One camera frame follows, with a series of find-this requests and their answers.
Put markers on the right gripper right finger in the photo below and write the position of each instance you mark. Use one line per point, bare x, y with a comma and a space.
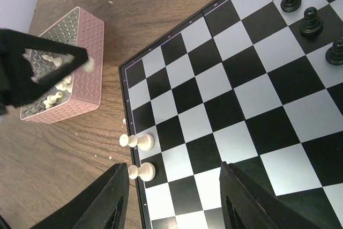
246, 204

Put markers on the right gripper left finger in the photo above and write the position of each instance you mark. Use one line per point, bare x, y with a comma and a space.
103, 204

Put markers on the white chess pawn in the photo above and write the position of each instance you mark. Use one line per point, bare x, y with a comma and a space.
144, 142
146, 171

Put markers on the white chess piece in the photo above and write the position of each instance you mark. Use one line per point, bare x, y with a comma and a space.
89, 65

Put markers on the white chess pieces in tin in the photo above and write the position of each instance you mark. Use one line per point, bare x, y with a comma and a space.
63, 85

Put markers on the black chess piece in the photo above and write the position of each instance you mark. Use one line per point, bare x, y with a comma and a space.
290, 5
334, 55
312, 23

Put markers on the black white chessboard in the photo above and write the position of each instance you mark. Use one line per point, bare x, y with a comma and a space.
237, 82

